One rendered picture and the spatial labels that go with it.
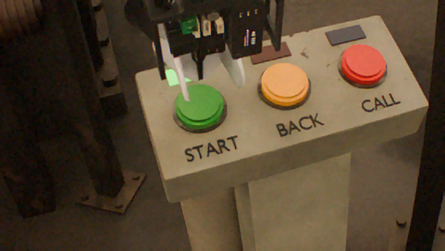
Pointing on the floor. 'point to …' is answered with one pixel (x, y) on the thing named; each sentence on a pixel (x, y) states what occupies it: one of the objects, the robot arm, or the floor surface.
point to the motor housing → (32, 203)
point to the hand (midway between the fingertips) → (196, 59)
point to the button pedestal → (285, 138)
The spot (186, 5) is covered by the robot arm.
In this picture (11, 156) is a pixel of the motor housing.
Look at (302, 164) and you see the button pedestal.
